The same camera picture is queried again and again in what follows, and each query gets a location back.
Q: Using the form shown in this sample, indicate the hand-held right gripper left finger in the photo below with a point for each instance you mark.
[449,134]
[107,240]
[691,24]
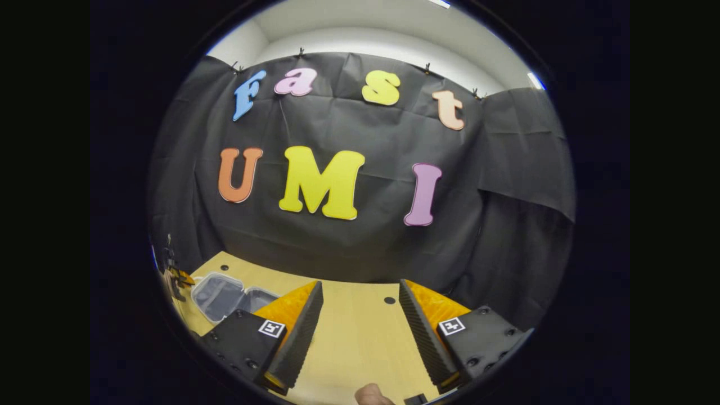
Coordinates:
[298,337]

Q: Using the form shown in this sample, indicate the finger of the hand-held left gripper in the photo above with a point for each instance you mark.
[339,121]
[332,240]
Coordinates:
[187,277]

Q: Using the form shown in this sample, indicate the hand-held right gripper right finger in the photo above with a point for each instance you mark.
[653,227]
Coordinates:
[424,337]

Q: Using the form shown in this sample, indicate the white suitcase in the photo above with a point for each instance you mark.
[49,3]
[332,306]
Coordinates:
[222,295]

